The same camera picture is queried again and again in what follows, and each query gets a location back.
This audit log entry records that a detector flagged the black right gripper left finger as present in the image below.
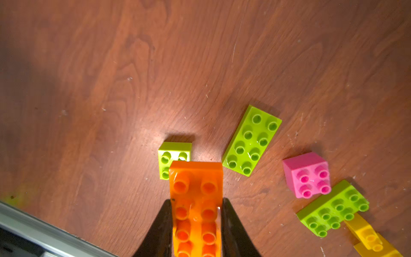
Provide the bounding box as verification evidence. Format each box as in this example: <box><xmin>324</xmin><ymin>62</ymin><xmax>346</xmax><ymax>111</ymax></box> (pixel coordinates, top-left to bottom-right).
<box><xmin>133</xmin><ymin>199</ymin><xmax>173</xmax><ymax>257</ymax></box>

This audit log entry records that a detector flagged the small green 2x2 lego brick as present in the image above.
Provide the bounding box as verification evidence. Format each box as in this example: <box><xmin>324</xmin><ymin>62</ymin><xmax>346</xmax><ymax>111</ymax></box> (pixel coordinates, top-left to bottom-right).
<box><xmin>158</xmin><ymin>142</ymin><xmax>192</xmax><ymax>180</ymax></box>

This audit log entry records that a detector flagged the aluminium front rail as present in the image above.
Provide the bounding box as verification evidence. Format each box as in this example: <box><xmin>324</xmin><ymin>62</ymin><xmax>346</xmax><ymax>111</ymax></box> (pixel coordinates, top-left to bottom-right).
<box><xmin>1</xmin><ymin>202</ymin><xmax>113</xmax><ymax>257</ymax></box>

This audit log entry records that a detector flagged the green 2x4 lego brick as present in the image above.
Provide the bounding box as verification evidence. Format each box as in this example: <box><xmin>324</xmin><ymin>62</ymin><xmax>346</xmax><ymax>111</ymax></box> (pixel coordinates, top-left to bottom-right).
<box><xmin>296</xmin><ymin>180</ymin><xmax>369</xmax><ymax>238</ymax></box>
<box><xmin>222</xmin><ymin>105</ymin><xmax>282</xmax><ymax>177</ymax></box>

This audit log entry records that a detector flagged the orange 2x4 lego brick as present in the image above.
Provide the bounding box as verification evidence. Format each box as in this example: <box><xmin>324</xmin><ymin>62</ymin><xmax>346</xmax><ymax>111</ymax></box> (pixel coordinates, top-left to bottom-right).
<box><xmin>169</xmin><ymin>161</ymin><xmax>224</xmax><ymax>257</ymax></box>

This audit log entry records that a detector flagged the pink 2x2 lego brick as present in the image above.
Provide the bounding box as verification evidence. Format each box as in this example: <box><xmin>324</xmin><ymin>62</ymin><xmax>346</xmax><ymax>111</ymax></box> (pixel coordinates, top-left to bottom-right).
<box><xmin>282</xmin><ymin>152</ymin><xmax>331</xmax><ymax>199</ymax></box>

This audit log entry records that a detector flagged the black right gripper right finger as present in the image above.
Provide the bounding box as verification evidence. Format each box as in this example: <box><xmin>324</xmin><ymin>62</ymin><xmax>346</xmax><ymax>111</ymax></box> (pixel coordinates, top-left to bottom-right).
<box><xmin>221</xmin><ymin>198</ymin><xmax>262</xmax><ymax>257</ymax></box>

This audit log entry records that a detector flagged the yellow lego brick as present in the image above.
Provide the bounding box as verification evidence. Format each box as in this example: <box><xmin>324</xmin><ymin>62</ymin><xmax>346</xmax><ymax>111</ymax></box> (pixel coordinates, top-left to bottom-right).
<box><xmin>344</xmin><ymin>213</ymin><xmax>402</xmax><ymax>257</ymax></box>

